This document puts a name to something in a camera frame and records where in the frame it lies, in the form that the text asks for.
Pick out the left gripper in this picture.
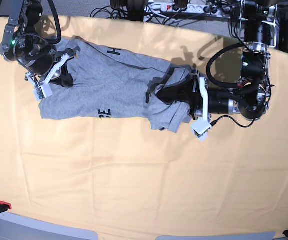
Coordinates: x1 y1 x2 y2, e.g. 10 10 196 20
155 70 240 124

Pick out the grey t-shirt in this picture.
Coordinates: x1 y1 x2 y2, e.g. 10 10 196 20
39 38 192 133

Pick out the white power strip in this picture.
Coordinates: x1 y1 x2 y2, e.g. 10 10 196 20
144 1 233 19

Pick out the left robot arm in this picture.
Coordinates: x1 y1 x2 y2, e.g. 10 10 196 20
156 0 277 122

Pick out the black caster wheel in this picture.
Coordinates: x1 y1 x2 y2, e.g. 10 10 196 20
109 0 149 22

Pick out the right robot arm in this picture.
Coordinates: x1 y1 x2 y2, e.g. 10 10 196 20
0 0 81 90

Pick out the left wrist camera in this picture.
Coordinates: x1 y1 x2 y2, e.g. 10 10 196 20
191 118 212 142

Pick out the yellow tablecloth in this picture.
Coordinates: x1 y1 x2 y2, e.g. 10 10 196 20
0 17 288 240

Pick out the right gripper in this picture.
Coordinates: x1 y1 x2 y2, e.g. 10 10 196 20
23 46 81 88

